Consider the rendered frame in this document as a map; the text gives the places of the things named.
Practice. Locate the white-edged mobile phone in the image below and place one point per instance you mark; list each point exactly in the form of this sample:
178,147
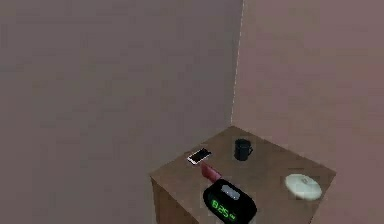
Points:
199,156

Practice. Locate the red flat card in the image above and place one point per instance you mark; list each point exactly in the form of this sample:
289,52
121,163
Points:
210,171

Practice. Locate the black mug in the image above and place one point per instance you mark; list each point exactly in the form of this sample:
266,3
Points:
242,150

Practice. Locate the brown wooden side table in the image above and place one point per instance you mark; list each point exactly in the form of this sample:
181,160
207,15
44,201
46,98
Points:
266,170

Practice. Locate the black digital alarm clock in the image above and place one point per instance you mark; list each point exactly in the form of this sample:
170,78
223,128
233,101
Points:
230,203

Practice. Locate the white round disc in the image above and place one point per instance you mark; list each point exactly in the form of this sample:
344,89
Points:
303,186

